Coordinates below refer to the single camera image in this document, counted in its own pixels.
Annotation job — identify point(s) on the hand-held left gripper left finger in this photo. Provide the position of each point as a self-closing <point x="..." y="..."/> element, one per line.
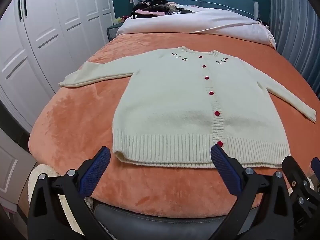
<point x="96" y="167"/>

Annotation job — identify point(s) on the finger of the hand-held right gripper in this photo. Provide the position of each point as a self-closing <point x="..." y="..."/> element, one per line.
<point x="296" y="170"/>
<point x="316" y="166"/>

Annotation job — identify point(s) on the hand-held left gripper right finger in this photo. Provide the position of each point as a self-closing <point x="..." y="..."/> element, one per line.
<point x="225" y="171"/>

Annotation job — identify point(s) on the cream knit cardigan red buttons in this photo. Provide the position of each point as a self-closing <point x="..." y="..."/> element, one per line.
<point x="175" y="105"/>

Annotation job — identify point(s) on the pile of dark clothes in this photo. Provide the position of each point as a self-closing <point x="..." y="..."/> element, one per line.
<point x="153" y="6"/>

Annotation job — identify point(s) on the orange plush blanket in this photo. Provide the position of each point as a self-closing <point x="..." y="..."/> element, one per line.
<point x="75" y="120"/>

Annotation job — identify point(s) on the black padded seat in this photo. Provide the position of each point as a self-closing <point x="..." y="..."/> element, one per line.
<point x="155" y="223"/>

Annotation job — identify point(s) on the beige panelled door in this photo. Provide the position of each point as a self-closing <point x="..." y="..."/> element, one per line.
<point x="12" y="167"/>

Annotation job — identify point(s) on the grey nightstand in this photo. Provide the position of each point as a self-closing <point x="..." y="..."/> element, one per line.
<point x="113" y="32"/>

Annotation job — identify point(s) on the grey pleated curtain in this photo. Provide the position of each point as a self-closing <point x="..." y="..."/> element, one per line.
<point x="292" y="30"/>

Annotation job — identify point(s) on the white panelled wardrobe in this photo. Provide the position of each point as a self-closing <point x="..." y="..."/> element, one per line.
<point x="50" y="30"/>

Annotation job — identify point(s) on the green box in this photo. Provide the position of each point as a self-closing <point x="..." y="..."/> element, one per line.
<point x="117" y="21"/>

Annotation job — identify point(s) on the white duvet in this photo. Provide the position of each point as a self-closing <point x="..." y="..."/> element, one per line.
<point x="200" y="22"/>

